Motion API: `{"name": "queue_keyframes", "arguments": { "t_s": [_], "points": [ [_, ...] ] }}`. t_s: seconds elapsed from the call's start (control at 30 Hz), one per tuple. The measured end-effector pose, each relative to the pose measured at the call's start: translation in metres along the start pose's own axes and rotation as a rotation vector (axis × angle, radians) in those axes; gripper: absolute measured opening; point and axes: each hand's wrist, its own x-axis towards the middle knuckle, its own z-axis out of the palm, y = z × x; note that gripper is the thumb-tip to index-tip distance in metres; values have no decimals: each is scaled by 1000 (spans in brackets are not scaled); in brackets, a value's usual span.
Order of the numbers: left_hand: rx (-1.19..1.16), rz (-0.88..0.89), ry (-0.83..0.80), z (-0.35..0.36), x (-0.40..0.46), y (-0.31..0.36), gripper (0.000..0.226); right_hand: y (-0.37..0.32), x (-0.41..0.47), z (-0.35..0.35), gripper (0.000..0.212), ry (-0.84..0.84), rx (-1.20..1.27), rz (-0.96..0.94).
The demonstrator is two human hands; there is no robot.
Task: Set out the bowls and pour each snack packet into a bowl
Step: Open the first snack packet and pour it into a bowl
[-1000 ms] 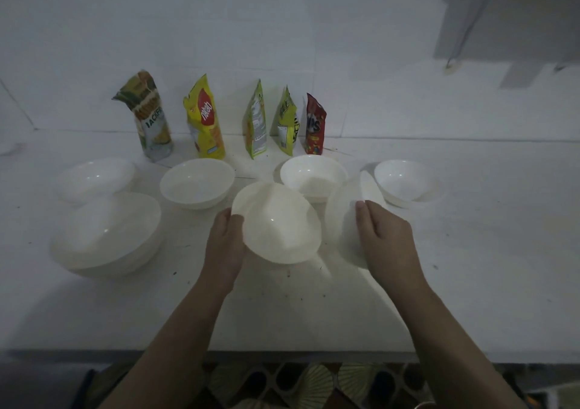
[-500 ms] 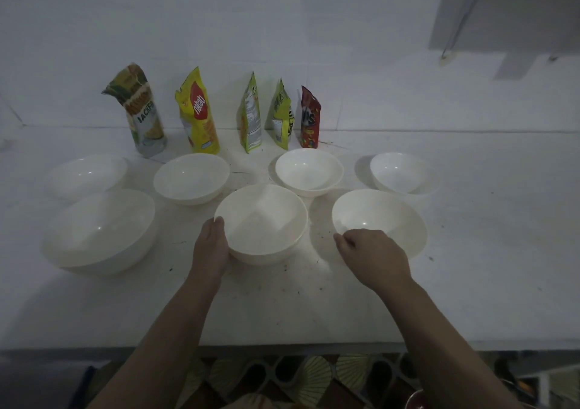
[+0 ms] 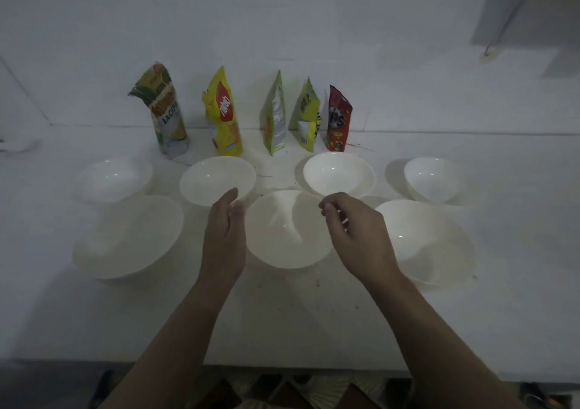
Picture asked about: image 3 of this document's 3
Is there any person's right hand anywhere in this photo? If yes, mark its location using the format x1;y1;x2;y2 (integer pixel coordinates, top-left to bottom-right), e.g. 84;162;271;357
318;192;405;290

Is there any person's left hand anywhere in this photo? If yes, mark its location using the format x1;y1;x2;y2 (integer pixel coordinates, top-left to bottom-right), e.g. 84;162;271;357
195;187;247;293

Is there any large white bowl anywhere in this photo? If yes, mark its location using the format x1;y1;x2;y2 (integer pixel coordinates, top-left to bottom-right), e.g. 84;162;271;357
375;199;477;287
72;195;185;281
246;190;334;271

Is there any small white bowl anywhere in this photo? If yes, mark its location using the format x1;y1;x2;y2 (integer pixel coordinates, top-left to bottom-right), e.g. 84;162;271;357
179;155;257;209
302;151;377;198
403;157;466;206
74;157;154;206

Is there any yellow snack bag red label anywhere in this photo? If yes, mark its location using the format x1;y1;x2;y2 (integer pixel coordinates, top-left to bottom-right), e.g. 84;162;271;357
202;65;244;158

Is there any jackfruit chips bag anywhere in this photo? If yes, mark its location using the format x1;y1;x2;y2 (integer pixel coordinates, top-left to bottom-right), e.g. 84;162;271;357
128;62;190;160

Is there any tall green snack bag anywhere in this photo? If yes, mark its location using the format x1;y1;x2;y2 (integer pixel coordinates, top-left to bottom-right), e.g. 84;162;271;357
262;70;287;157

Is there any small yellow-green snack bag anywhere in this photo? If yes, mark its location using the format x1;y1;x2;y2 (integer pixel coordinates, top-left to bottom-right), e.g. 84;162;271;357
289;77;321;153

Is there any person's right forearm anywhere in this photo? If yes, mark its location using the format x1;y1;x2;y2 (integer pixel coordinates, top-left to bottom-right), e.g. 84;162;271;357
369;273;529;409

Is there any person's left forearm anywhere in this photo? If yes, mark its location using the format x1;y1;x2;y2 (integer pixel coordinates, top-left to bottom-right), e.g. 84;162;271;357
97;279;241;409

